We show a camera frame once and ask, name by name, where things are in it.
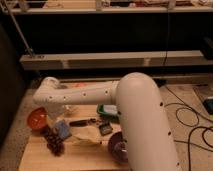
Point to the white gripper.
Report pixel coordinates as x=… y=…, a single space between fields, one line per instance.
x=54 y=111

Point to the blue sponge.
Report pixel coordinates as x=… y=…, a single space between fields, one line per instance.
x=63 y=129

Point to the red bowl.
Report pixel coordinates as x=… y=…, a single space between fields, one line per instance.
x=37 y=119

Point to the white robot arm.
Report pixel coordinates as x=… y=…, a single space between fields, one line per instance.
x=143 y=119

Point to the purple bowl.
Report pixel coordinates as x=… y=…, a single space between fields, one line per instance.
x=116 y=148

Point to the wooden cutting board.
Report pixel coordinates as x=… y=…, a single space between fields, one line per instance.
x=37 y=157

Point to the bunch of dark grapes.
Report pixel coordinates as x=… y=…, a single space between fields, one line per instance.
x=54 y=142

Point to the green plastic tray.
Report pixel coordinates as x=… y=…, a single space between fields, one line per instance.
x=100 y=110

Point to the small dark box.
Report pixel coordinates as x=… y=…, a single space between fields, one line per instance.
x=105 y=128

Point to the white cloth in tray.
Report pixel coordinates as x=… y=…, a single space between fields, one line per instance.
x=110 y=109

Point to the black handled knife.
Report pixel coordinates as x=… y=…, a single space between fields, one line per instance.
x=84 y=122

